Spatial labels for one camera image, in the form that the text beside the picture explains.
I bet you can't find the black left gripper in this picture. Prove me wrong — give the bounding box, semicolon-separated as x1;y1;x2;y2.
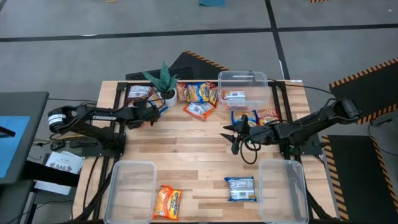
126;99;162;130

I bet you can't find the white plant pot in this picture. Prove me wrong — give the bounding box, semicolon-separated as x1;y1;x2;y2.
157;88;178;108

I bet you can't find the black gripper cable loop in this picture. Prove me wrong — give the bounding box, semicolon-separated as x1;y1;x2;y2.
241;139;262;165

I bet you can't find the clear plastic bin with label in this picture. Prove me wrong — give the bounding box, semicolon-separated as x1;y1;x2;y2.
217;70;271;110

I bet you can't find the blue floor mat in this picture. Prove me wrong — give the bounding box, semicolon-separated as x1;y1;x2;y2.
198;0;226;7

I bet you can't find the white paper sheet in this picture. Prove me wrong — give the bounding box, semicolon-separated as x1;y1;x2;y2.
34;151;85;196

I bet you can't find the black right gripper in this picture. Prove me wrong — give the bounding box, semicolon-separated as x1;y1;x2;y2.
220;114;261;156

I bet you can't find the black power cable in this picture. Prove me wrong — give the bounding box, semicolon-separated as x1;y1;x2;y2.
267;79;335;96

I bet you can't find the blue panel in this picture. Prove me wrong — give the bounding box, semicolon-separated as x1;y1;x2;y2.
0;116;31;179

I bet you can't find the grey side desk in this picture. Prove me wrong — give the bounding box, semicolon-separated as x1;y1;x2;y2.
0;91;50;185

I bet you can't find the small black device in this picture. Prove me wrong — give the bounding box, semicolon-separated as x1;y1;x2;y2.
50;140;65;152

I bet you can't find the green snake plant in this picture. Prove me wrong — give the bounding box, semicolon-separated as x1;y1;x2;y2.
142;61;180;96

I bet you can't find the black shelf bar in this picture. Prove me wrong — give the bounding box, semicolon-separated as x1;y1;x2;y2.
21;161;80;188

